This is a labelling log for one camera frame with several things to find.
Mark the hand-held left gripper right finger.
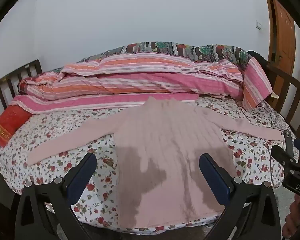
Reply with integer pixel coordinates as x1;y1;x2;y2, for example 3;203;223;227
199;153;282;240

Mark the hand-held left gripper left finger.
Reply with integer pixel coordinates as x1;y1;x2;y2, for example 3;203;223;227
14;152;98;240

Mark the pink knit sweater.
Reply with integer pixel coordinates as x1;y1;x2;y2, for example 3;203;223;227
25;96;283;230

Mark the person's right hand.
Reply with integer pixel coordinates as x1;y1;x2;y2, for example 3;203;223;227
282;196;300;235

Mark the floral bed sheet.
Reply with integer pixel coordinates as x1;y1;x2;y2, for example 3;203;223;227
0;96;298;233

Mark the dark wooden footboard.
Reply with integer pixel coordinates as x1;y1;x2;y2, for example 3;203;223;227
264;62;300;165

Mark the red pillow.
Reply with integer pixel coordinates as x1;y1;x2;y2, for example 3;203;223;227
0;104;33;148

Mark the dark cloth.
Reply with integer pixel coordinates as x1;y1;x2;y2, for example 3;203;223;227
247;50;268;64

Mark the pink striped quilt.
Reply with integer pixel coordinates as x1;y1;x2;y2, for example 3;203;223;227
9;52;273;115

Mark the wooden door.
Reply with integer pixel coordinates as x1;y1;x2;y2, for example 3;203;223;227
264;0;297;108

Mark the dark wooden headboard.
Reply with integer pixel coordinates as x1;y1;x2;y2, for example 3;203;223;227
0;59;43;125

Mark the patchwork floral quilt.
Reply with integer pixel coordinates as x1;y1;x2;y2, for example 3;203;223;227
75;41;253;67

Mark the thin black cable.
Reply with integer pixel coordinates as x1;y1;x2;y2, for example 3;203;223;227
236;100;288;185

